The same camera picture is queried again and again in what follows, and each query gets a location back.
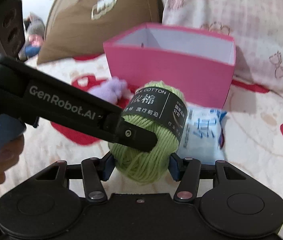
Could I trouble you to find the blue white tissue pack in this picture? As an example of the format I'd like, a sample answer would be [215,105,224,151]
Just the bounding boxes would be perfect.
[177,106,227,165]

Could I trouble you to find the green yarn ball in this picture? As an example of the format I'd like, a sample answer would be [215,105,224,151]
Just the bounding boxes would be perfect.
[108,81,187,184]

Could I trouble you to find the purple plush toy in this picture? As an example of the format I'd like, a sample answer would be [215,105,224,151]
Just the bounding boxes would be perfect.
[88,77,127,105]

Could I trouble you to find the pink cardboard box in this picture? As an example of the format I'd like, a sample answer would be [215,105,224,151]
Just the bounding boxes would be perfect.
[103,23,236,109]

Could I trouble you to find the brown pillow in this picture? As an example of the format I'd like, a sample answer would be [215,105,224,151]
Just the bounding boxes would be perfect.
[37,0,163,64]

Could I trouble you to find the pink floral quilt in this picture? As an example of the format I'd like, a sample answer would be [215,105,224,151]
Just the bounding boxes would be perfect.
[162,0,283,97]

